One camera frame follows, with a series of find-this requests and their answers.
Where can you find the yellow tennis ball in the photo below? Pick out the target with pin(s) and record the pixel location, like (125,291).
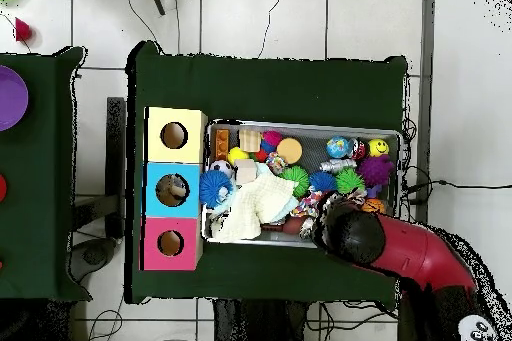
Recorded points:
(236,154)

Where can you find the red ball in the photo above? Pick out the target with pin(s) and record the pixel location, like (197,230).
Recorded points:
(2,188)

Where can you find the purple bowl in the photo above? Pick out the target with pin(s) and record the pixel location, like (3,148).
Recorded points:
(12,97)

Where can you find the yellow smiley ball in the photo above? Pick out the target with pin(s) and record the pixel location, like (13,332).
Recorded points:
(378,148)

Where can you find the colourful polka dot cloth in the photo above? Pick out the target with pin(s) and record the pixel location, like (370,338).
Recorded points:
(357,195)

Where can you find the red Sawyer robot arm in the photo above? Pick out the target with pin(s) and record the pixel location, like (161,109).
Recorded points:
(416,253)

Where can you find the plain wooden cube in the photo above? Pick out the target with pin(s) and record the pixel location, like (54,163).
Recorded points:
(244,171)

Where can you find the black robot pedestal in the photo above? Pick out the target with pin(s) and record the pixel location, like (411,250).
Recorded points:
(248,325)

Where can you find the large blue spiky ball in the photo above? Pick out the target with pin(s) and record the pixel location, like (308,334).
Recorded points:
(216,188)

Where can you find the dark green table cloth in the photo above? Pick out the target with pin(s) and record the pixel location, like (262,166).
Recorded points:
(260,89)
(40,217)

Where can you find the small red floor toy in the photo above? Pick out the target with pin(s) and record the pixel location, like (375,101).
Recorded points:
(22,31)

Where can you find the shallow clear mesh bin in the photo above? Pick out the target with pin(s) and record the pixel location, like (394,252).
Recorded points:
(316,133)

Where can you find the small soccer ball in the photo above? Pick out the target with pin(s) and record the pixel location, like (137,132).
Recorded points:
(222,166)

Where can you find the cream waffle cloth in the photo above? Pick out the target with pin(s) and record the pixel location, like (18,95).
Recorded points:
(256,205)

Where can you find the blue globe ball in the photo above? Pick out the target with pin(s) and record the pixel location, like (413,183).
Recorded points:
(337,147)

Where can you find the mint green waffle cloth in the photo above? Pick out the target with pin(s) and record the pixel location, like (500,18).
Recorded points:
(288,209)

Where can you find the purple spiky toy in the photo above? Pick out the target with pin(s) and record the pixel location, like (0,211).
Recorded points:
(376,171)

